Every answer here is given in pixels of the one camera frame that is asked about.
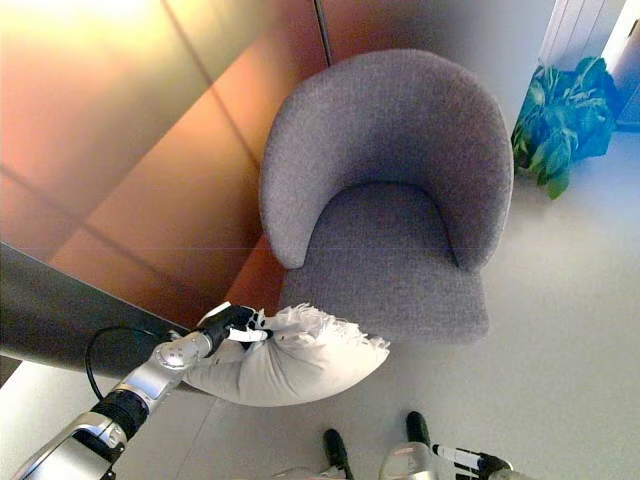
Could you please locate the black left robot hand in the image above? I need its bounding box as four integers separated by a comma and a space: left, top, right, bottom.
196, 302, 276, 359

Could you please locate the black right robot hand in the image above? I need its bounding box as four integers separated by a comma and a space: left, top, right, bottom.
430, 442, 495, 474

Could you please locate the white tasselled pillow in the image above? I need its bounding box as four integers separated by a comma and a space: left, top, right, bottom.
182, 302, 392, 408

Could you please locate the black right robot foot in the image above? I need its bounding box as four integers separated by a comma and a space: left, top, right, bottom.
405, 410, 433, 447

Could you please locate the black robot foot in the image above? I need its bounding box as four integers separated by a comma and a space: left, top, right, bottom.
323, 428, 355, 479
405, 410, 433, 447

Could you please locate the silver right robot leg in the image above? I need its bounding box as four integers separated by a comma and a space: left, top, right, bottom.
380, 441, 437, 480

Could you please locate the black left robot foot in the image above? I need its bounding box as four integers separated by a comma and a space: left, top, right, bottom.
323, 428, 355, 479

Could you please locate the dark grey curved panel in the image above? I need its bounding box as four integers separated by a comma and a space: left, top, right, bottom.
0, 241, 202, 382

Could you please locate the grey fabric tub armchair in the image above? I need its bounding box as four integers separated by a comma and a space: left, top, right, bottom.
258, 48, 516, 348

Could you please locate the green leafy potted plant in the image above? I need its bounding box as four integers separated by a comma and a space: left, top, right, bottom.
510, 56, 619, 201

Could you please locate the white slatted window blind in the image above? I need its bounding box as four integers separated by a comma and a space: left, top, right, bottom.
538, 0, 622, 69

